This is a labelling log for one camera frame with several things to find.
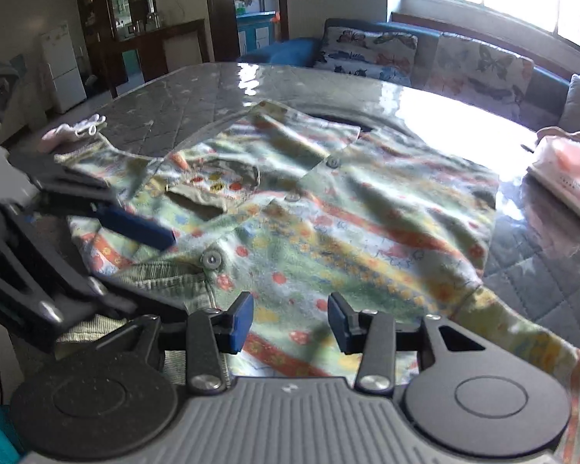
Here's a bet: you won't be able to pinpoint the folded pink white clothes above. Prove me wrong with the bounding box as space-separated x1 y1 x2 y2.
527 135 580 225

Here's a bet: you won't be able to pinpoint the dark wooden cabinet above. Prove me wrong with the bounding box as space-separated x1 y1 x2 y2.
75 0 208 100

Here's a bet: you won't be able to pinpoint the blue sofa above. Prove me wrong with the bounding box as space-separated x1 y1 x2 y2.
237 18 580 129

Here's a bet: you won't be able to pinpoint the green printed baby shirt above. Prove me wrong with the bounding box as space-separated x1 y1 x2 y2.
53 99 580 464

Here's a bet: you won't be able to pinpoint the white refrigerator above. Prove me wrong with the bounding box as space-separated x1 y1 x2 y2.
39 22 88 113

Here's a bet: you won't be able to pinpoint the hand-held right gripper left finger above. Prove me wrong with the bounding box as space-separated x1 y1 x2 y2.
94 292 254 396

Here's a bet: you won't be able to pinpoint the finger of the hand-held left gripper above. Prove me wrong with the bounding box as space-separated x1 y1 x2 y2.
10 152 177 252
0 234 187 355

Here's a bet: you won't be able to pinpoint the blue low cabinet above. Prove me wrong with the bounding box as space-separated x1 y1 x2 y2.
236 10 278 56

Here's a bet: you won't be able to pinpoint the small pink cloth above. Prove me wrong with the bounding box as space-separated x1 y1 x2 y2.
39 113 108 153

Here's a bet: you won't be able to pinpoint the large butterfly print cushion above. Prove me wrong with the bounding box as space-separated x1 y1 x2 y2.
424 34 535 119

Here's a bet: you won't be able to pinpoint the beige clothes pile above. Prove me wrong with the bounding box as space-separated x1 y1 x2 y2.
536 126 580 146

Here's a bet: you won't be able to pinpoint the round table heater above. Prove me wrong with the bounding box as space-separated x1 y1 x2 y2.
307 109 416 136

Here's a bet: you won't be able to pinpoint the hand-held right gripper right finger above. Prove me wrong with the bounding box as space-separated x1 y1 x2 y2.
328 292 501 394

